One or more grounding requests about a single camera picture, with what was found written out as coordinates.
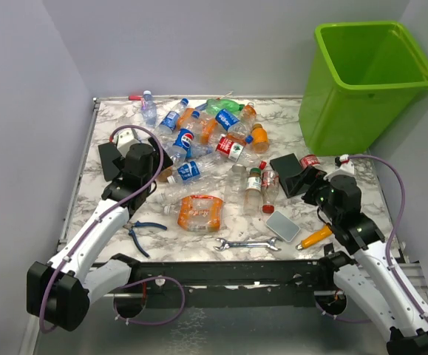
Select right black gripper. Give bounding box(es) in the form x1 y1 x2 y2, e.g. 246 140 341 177
285 163 340 223

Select red label cola bottle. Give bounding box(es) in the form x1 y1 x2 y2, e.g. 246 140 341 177
261 170 279 214

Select starbucks coffee bottle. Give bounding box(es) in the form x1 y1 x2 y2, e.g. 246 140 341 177
243 168 262 216

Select clear label-less bottle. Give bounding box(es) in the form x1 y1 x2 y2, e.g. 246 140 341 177
223 163 248 203

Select large orange label bottle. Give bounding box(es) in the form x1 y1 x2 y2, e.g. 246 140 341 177
163 195 223 233

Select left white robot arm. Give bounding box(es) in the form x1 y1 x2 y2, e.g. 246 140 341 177
26 137 166 331

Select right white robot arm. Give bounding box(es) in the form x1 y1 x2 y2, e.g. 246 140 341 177
290 166 428 354

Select red label bottle by bin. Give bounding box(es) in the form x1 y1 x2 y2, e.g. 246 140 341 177
299 154 321 169

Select green plastic bin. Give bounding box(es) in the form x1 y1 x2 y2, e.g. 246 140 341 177
299 21 428 156

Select right black foam pad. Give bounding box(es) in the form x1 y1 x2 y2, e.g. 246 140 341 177
270 153 303 192

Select black foam pad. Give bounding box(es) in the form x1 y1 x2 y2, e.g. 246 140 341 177
270 153 303 192
98 142 124 181

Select left black foam pad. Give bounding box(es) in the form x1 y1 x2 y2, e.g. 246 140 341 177
98 142 124 181

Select grey rectangular sharpening stone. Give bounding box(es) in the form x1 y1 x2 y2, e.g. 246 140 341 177
266 211 300 243

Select clear crushed long bottle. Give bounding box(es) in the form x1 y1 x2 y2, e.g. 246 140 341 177
152 180 225 206

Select blue label water bottle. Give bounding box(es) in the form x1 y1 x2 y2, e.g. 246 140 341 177
167 153 224 185

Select pepsi bottle centre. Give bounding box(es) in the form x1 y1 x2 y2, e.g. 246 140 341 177
167 128 194 168

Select blue label bottle back left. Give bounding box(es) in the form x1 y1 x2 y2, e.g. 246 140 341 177
155 98 188 135

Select small clear bottle back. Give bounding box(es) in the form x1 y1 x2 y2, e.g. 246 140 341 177
141 90 157 127

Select orange label bottle centre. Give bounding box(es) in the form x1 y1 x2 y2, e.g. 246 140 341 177
177 108 220 146

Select blue label bottle back right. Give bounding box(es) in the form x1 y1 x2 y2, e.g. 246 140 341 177
215 109 254 144

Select orange label bottle back right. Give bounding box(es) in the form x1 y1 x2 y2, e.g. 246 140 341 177
239 102 257 130

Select silver open-end wrench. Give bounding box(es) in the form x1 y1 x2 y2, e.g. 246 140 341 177
214 237 281 251

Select green sprite bottle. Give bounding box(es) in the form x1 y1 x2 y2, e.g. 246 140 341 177
205 98 245 116

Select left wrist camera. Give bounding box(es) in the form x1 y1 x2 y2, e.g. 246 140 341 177
115 129 140 154

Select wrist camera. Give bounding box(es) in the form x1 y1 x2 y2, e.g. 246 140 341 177
324 155 355 181
115 129 140 154

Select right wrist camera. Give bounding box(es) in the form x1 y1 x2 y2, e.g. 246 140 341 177
324 155 355 181

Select orange screwdriver handle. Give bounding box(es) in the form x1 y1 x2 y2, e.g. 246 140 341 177
296 224 333 251

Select blue handled pliers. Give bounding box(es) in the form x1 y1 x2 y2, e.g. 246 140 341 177
122 220 169 259

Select black base frame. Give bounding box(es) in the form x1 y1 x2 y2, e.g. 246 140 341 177
129 260 337 308

